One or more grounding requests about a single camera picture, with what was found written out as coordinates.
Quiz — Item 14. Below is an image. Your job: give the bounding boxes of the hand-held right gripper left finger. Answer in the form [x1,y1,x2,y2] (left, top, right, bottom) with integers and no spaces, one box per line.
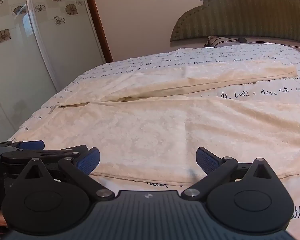
[22,148,115,201]

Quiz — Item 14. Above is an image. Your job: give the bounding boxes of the brown wooden door frame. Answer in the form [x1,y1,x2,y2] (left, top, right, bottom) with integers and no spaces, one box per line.
[81,0,114,63]

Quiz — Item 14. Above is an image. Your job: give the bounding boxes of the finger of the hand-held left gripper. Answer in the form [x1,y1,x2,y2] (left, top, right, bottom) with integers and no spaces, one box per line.
[0,140,45,153]
[0,145,88,165]

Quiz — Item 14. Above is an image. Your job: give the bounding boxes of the white script printed bedspread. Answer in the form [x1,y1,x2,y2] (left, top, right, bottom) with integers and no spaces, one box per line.
[6,42,300,230]

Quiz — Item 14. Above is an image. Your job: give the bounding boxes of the flower patterned glass door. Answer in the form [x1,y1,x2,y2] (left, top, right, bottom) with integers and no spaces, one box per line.
[0,0,107,142]

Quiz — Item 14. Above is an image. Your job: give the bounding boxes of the pale pillow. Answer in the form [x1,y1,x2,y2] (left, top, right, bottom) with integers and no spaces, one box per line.
[204,35,300,55]

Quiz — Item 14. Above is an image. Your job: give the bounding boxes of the black charger cable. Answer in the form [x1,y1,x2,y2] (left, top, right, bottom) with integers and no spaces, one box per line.
[210,37,300,48]

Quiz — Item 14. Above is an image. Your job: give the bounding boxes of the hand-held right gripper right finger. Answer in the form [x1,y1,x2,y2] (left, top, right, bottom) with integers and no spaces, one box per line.
[181,147,280,201]

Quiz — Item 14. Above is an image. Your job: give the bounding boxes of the cream fluffy towel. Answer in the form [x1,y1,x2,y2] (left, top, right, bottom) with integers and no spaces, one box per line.
[15,60,300,187]

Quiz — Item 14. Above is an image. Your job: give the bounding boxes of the green striped upholstered headboard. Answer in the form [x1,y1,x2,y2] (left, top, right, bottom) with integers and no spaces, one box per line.
[170,0,300,43]

